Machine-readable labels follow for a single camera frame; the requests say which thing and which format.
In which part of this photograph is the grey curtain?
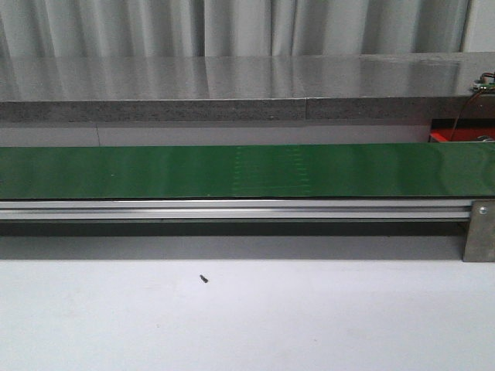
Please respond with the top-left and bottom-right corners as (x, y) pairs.
(1, 1), (470, 58)

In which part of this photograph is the metal conveyor support bracket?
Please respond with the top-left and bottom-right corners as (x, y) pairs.
(463, 200), (495, 263)

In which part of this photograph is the green conveyor belt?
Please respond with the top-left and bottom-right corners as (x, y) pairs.
(1, 142), (494, 199)

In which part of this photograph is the small green circuit board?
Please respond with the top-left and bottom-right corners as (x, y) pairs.
(472, 73), (495, 94)

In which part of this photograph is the grey stone counter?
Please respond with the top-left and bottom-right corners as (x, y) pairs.
(1, 52), (494, 122)

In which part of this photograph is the aluminium conveyor side rail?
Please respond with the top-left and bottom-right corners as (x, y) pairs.
(1, 199), (473, 221)

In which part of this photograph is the red bin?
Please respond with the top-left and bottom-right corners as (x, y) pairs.
(429, 119), (495, 142)

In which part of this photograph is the red and black wire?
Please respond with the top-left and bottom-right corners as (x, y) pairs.
(450, 72), (495, 143)

